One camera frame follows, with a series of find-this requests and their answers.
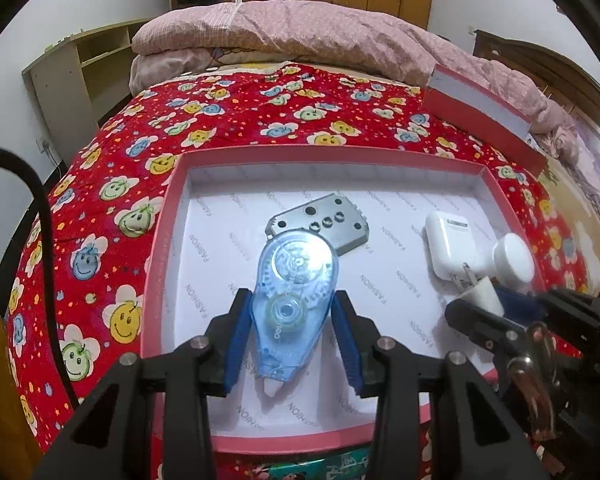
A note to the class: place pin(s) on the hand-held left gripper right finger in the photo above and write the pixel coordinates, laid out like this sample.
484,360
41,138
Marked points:
347,345

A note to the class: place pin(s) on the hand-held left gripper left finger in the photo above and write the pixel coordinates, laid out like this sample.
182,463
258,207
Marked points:
237,345

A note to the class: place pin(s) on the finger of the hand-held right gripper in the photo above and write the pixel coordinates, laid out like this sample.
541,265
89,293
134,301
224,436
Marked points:
520,304
480,322

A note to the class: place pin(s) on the white bottle orange label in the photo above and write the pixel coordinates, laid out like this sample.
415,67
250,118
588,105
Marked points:
512,260

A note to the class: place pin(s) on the red cardboard box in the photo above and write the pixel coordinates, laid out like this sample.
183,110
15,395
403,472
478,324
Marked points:
220,270

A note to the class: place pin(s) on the white earbuds case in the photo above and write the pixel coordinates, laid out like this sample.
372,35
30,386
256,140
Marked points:
455,245

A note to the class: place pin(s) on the blue correction tape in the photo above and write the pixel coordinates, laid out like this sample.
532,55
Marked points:
290,280

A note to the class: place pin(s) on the grey metal plate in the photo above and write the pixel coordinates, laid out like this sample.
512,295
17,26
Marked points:
330,220

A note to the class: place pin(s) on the silver metal carabiner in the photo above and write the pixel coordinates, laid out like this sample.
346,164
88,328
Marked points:
530,395

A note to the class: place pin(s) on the beige patterned bedsheet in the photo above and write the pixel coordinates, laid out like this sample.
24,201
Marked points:
580,220

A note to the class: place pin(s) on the red cardboard box lid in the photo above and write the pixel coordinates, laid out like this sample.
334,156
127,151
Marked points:
480,125

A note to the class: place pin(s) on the red smiley printed blanket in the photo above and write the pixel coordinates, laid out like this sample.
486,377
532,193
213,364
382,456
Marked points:
130,160

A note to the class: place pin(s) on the dark wooden headboard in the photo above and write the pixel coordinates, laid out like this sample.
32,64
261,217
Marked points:
540,65

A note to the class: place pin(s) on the brown wooden furniture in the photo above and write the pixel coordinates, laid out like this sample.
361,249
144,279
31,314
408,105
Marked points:
0,385

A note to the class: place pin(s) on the pale wooden shelf unit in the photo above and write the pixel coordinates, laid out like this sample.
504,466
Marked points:
60,90

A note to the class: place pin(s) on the pink quilt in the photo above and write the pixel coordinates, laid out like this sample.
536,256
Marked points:
305,25

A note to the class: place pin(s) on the white wall socket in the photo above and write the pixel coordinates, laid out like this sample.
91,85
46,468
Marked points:
45,145

